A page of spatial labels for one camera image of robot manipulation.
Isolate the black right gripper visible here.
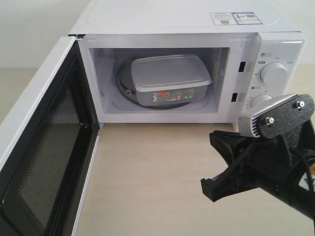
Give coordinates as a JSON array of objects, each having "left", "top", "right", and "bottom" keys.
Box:
[{"left": 200, "top": 120, "right": 315, "bottom": 219}]

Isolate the white power knob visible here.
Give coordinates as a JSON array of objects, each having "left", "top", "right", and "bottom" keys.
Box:
[{"left": 260, "top": 62, "right": 288, "bottom": 84}]

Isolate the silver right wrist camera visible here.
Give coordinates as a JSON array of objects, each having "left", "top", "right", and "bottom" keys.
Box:
[{"left": 238, "top": 93, "right": 315, "bottom": 139}]

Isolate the white microwave door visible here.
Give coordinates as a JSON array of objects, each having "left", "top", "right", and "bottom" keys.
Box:
[{"left": 0, "top": 36, "right": 99, "bottom": 236}]

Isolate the glass turntable plate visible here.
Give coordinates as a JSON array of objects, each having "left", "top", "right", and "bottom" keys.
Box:
[{"left": 111, "top": 58, "right": 212, "bottom": 111}]

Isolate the white timer knob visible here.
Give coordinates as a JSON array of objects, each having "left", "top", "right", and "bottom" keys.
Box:
[{"left": 250, "top": 94, "right": 273, "bottom": 108}]

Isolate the white microwave oven body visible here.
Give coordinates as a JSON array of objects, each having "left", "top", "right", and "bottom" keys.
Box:
[{"left": 69, "top": 0, "right": 306, "bottom": 125}]

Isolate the blue energy label sticker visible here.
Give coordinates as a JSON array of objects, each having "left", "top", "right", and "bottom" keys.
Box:
[{"left": 232, "top": 12, "right": 262, "bottom": 25}]

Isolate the white lidded plastic container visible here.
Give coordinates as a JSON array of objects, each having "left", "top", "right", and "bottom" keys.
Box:
[{"left": 130, "top": 54, "right": 212, "bottom": 106}]

